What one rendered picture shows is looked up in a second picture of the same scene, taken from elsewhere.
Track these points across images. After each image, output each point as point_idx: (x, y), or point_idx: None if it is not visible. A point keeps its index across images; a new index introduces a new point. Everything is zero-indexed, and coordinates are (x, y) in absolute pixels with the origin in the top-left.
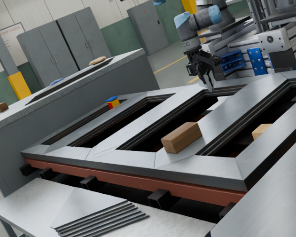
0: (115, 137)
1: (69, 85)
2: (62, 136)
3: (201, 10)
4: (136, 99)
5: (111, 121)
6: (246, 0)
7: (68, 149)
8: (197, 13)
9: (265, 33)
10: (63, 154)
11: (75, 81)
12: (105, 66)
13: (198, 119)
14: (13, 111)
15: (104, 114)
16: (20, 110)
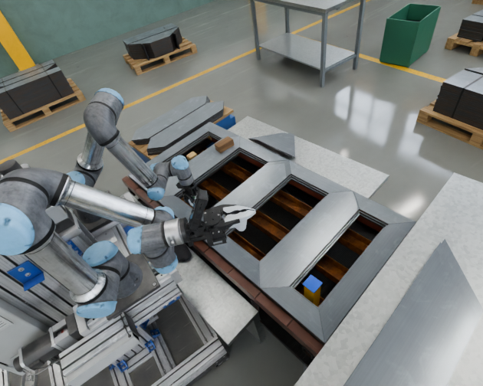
0: (273, 178)
1: (379, 273)
2: (369, 243)
3: (162, 164)
4: (273, 264)
5: (294, 227)
6: (92, 243)
7: (318, 183)
8: (167, 161)
9: (133, 200)
10: (318, 177)
11: (380, 293)
12: (339, 352)
13: None
14: (450, 224)
15: (312, 250)
16: (424, 214)
